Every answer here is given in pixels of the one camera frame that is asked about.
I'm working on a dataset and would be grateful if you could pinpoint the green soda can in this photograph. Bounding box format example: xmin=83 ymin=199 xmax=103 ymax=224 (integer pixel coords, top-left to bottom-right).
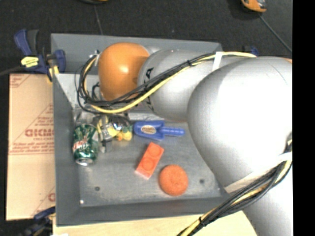
xmin=72 ymin=123 xmax=100 ymax=167

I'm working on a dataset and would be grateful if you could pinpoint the orange round sponge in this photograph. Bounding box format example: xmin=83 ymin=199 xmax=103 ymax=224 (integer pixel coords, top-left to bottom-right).
xmin=158 ymin=164 xmax=189 ymax=197

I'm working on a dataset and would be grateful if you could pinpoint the brown cardboard board red print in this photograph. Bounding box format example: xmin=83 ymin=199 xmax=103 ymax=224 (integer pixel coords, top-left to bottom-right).
xmin=5 ymin=72 xmax=56 ymax=221

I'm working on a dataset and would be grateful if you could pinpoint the blue toy tool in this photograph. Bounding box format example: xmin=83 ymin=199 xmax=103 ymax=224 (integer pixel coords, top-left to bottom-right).
xmin=132 ymin=120 xmax=186 ymax=142

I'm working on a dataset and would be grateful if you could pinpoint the orange two-stud toy block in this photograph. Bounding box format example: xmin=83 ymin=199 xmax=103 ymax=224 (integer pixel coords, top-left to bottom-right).
xmin=134 ymin=141 xmax=165 ymax=180

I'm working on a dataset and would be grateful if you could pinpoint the yellow toy duck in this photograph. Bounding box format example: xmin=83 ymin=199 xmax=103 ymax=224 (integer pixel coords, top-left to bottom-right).
xmin=108 ymin=125 xmax=134 ymax=143

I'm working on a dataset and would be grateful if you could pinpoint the grey metal bin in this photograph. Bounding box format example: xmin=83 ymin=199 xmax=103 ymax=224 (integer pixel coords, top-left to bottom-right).
xmin=50 ymin=32 xmax=232 ymax=226

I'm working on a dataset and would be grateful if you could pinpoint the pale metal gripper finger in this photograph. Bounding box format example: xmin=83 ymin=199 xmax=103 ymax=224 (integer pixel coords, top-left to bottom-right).
xmin=100 ymin=124 xmax=113 ymax=154

